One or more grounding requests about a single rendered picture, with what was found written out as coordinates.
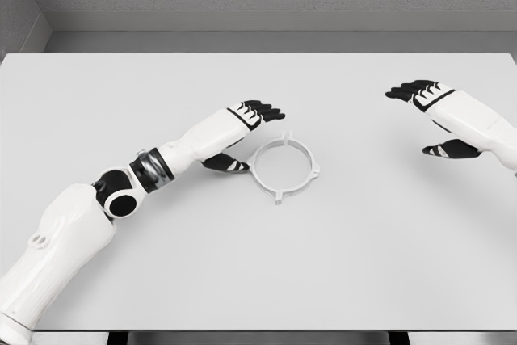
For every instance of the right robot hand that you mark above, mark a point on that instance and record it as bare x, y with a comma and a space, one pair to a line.
460, 114

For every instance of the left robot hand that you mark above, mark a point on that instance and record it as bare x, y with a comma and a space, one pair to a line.
226, 127

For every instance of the white round pipe clamp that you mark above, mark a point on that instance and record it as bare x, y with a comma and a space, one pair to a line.
313, 159

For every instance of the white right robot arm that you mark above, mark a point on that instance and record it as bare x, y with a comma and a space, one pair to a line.
505, 147

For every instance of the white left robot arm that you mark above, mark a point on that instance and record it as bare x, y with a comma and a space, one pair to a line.
72, 232

